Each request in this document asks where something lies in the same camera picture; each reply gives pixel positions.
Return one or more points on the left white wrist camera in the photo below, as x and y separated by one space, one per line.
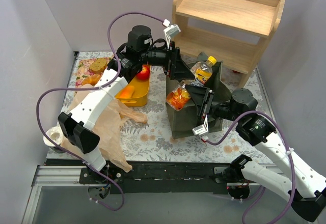
170 31

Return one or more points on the orange plastic grocery bag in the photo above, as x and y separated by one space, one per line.
108 127

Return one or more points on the yellow mango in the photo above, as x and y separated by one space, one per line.
127 92

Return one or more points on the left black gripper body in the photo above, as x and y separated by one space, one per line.
169 60

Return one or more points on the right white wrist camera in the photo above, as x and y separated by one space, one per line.
202 130

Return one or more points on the bundt cake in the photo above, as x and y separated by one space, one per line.
92 80

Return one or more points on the tape roll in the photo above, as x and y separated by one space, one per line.
56 135

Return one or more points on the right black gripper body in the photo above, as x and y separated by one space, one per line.
207 104

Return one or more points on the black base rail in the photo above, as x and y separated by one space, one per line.
162 177

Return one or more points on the orange snack packet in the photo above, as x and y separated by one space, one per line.
178 98

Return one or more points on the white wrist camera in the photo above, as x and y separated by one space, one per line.
170 31
202 130

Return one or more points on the floral rectangular tray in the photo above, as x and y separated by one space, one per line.
83 70

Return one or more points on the dark green tote bag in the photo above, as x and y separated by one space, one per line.
182 122

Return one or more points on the slice of bread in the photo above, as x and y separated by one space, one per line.
99 65

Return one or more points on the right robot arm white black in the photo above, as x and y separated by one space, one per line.
301 186

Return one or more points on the aluminium frame rail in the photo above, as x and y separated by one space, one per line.
57 197

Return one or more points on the red apple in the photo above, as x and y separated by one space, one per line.
144 74

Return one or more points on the yellow cap drink bottle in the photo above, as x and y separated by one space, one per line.
202 70

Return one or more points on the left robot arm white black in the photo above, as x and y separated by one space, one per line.
78 124

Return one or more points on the wooden shelf unit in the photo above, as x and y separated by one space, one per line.
260 18

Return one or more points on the yellow plastic bin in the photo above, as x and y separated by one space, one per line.
140 95

